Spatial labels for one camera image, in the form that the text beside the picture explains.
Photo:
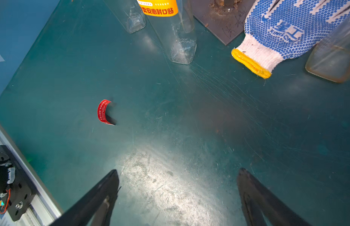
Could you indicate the tall clear bottle gold stopper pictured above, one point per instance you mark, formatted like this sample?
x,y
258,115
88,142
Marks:
x,y
330,59

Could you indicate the blue dotted white work glove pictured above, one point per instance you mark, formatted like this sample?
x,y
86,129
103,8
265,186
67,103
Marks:
x,y
279,30

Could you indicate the tree metal base plate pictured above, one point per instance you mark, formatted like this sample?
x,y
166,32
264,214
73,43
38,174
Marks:
x,y
224,19

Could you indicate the clear bottle with cork stopper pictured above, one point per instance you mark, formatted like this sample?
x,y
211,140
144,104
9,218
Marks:
x,y
128,13

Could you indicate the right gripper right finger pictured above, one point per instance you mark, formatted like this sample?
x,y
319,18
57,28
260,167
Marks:
x,y
259,203

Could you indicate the red bottle label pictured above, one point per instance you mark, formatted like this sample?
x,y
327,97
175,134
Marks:
x,y
102,113

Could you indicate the clear bottle with black cap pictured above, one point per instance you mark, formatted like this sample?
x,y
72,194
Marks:
x,y
177,33

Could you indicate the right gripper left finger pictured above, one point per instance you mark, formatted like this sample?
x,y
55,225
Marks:
x,y
96,206

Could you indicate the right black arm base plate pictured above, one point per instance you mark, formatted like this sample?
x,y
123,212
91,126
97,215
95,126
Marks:
x,y
16,189

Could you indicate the aluminium front rail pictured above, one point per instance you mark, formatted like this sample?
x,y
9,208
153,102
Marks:
x,y
43,209

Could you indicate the orange yellow bottle label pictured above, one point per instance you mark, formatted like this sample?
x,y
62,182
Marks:
x,y
159,8

